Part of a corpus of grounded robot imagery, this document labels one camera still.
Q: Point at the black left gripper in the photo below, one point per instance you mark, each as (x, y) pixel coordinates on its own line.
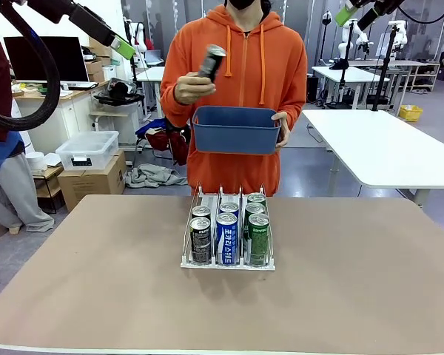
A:
(91, 26)

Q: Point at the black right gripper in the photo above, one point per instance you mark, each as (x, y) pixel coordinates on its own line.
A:
(357, 3)

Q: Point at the black can blue logo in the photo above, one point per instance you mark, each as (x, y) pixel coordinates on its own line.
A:
(211, 63)

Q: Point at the blue plastic bin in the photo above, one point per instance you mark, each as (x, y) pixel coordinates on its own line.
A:
(237, 133)

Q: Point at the dark green textured can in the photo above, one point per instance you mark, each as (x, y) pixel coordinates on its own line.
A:
(259, 244)

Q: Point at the orange right forearm sleeve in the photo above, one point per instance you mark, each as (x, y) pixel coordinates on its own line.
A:
(168, 104)

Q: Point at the orange left forearm sleeve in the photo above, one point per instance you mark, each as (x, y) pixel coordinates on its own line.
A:
(296, 111)

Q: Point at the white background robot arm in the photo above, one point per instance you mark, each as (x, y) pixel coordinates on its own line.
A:
(140, 37)
(346, 40)
(401, 35)

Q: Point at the blue white beverage can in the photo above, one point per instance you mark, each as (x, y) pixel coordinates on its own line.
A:
(226, 244)
(229, 207)

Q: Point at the person right hand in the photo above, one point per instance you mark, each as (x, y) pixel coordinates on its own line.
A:
(192, 88)

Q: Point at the person left hand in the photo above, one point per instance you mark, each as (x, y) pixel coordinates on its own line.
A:
(285, 129)

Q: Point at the stacked cardboard boxes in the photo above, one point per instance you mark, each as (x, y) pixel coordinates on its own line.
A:
(96, 66)

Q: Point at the white background table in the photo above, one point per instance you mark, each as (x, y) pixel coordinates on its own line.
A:
(348, 75)
(151, 74)

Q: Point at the black computer monitor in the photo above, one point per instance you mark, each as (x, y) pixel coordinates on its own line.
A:
(70, 59)

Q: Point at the black tripod stand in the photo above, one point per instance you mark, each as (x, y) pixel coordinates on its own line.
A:
(383, 81)
(343, 74)

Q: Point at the white desk wooden top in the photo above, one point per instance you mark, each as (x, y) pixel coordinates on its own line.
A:
(74, 114)

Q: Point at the blue cloth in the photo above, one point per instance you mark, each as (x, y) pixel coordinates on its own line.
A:
(149, 129)

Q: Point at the wooden shelf rack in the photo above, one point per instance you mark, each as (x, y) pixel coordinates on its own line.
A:
(422, 77)

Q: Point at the black face mask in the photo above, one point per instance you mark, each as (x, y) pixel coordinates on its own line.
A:
(242, 3)

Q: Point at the clear plastic storage box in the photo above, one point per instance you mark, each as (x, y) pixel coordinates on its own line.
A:
(89, 149)

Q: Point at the person in orange hoodie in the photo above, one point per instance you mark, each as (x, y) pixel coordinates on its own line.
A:
(244, 66)

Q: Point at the red cloth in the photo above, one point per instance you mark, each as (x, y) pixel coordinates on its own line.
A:
(179, 148)

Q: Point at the yellow plastic crate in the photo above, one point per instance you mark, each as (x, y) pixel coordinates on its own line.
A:
(410, 114)

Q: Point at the grey cloth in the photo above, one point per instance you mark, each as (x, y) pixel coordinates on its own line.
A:
(151, 176)

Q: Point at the large white table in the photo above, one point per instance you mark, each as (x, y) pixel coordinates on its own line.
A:
(385, 148)

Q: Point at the brown cardboard box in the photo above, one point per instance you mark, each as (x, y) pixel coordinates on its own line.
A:
(92, 185)

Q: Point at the white paper roll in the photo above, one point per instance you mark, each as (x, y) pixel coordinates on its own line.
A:
(36, 162)

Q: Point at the small wooden side shelf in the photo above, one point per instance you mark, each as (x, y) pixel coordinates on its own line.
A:
(50, 175)

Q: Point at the person in grey trousers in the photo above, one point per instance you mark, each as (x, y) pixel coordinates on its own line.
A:
(11, 185)

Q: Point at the black can silver lid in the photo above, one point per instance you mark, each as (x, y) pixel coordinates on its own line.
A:
(201, 212)

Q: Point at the green can silver lid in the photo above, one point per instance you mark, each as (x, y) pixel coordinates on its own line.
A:
(256, 198)

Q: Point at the black can white text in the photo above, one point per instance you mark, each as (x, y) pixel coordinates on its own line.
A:
(200, 244)

